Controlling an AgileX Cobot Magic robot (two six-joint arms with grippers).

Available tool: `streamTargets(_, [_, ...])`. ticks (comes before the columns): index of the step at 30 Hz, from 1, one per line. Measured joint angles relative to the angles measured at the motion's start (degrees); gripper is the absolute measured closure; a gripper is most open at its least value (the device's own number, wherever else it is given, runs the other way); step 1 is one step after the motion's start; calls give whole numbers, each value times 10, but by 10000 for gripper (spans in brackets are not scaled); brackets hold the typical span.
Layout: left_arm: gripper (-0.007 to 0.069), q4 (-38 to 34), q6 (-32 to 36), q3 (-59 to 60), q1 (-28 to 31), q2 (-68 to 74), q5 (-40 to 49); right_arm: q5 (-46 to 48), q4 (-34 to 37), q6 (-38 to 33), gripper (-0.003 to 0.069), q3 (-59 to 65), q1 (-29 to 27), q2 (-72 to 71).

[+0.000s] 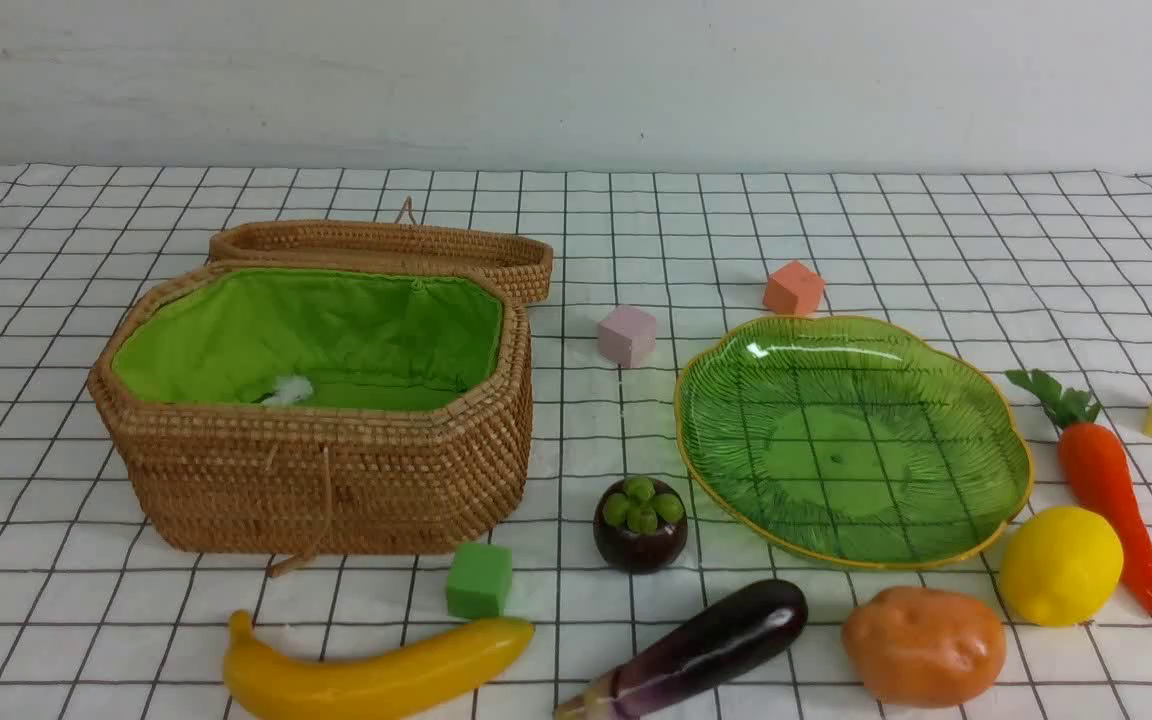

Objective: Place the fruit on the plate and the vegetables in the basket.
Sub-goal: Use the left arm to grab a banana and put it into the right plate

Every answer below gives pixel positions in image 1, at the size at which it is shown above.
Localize dark purple mangosteen toy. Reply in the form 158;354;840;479
593;475;689;574

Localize purple plastic eggplant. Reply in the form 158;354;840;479
553;578;809;719

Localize yellow plastic banana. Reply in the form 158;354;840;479
223;611;535;719

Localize orange-brown plastic potato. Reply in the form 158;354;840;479
841;585;1007;708

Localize orange plastic carrot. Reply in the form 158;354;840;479
1005;369;1152;616

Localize pink foam cube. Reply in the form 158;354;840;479
596;305;657;367

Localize woven rattan basket lid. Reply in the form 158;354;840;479
207;219;554;304

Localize woven rattan basket green lining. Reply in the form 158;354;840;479
88;260;535;579

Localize orange foam cube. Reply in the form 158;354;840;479
761;260;826;316

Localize green foam cube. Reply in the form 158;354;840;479
445;541;513;620

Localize green glass leaf plate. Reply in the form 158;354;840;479
675;314;1034;571

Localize white checkered tablecloth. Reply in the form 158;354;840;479
0;164;1152;719

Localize yellow plastic lemon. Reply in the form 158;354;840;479
998;506;1124;626

